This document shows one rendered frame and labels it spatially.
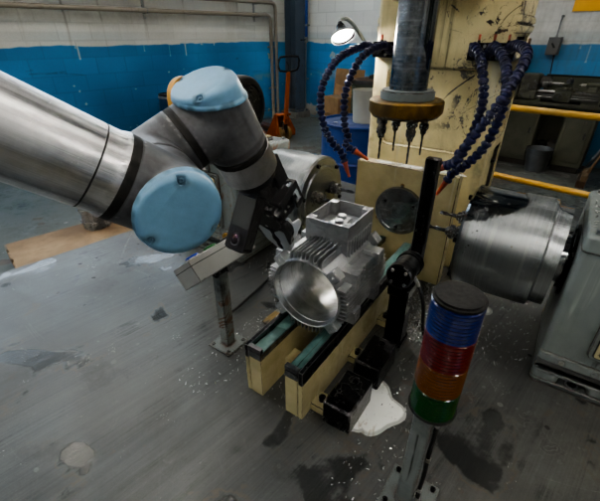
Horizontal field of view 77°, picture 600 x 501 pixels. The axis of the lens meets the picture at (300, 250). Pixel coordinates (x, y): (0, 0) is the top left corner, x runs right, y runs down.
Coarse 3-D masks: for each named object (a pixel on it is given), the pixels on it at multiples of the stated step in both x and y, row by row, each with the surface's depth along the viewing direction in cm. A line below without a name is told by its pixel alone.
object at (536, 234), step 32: (480, 192) 86; (512, 192) 85; (480, 224) 82; (512, 224) 79; (544, 224) 77; (480, 256) 82; (512, 256) 79; (544, 256) 77; (480, 288) 89; (512, 288) 82; (544, 288) 79
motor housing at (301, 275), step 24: (312, 240) 79; (288, 264) 82; (312, 264) 72; (336, 264) 74; (360, 264) 77; (384, 264) 87; (288, 288) 84; (312, 288) 89; (336, 288) 72; (360, 288) 77; (288, 312) 82; (312, 312) 83; (336, 312) 80
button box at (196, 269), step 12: (204, 252) 78; (216, 252) 79; (228, 252) 82; (192, 264) 75; (204, 264) 77; (216, 264) 78; (228, 264) 81; (180, 276) 78; (192, 276) 76; (204, 276) 76
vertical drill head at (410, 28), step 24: (408, 0) 81; (432, 0) 80; (408, 24) 82; (432, 24) 82; (408, 48) 84; (432, 48) 86; (408, 72) 87; (384, 96) 91; (408, 96) 87; (432, 96) 89; (384, 120) 93; (408, 120) 88; (408, 144) 93
